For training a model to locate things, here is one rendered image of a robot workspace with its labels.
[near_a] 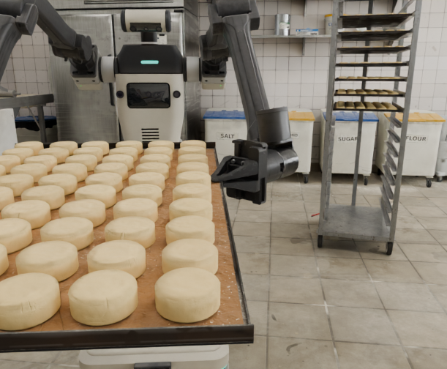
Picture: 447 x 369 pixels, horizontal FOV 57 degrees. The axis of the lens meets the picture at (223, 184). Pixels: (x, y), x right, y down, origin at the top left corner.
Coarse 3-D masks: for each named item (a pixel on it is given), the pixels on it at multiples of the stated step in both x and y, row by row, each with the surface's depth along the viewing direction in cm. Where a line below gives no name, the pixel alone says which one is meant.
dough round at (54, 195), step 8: (24, 192) 51; (32, 192) 51; (40, 192) 51; (48, 192) 51; (56, 192) 52; (24, 200) 50; (40, 200) 50; (48, 200) 50; (56, 200) 51; (64, 200) 53; (56, 208) 52
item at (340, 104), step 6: (342, 102) 294; (348, 102) 294; (360, 102) 294; (366, 102) 294; (372, 102) 303; (378, 102) 294; (384, 102) 295; (360, 108) 257; (366, 108) 270; (372, 108) 255; (378, 108) 255; (384, 108) 254; (390, 108) 253; (396, 108) 252
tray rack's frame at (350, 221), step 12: (372, 0) 291; (396, 72) 297; (396, 84) 299; (360, 120) 314; (360, 132) 316; (360, 144) 318; (336, 204) 334; (336, 216) 307; (348, 216) 307; (360, 216) 307; (372, 216) 307; (324, 228) 283; (336, 228) 283; (348, 228) 283; (360, 228) 283; (372, 228) 283; (384, 228) 283; (384, 240) 269
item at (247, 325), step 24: (48, 144) 83; (144, 144) 84; (240, 288) 34; (0, 336) 27; (24, 336) 27; (48, 336) 27; (72, 336) 27; (96, 336) 27; (120, 336) 27; (144, 336) 28; (168, 336) 28; (192, 336) 28; (216, 336) 28; (240, 336) 28
